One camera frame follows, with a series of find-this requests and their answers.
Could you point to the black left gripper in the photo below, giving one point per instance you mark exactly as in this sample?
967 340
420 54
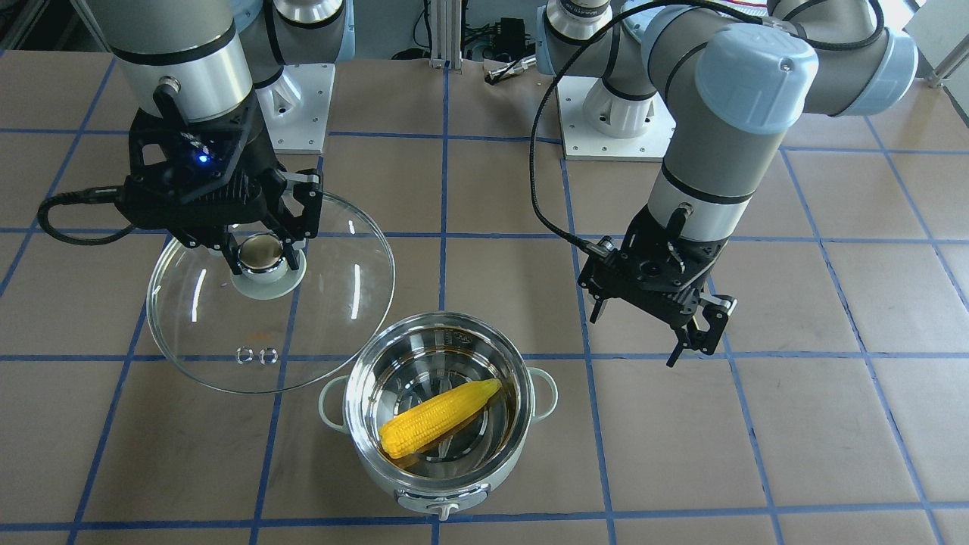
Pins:
715 260

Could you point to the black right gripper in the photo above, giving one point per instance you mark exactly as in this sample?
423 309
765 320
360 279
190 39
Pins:
261 157

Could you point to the glass pot lid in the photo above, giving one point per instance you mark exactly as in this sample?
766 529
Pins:
272 329

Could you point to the yellow corn cob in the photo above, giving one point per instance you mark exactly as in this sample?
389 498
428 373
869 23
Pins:
431 420

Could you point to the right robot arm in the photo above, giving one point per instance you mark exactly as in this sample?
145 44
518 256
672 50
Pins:
207 76

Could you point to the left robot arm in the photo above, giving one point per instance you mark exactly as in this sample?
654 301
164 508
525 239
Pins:
734 84

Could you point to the pale green electric pot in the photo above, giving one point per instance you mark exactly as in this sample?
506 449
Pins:
410 362

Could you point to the black power adapter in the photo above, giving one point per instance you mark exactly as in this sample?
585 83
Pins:
509 37

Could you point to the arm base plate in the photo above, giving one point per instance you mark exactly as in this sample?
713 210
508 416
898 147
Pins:
599 126
303 106

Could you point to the aluminium frame post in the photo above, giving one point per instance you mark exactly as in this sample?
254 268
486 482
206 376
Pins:
446 25

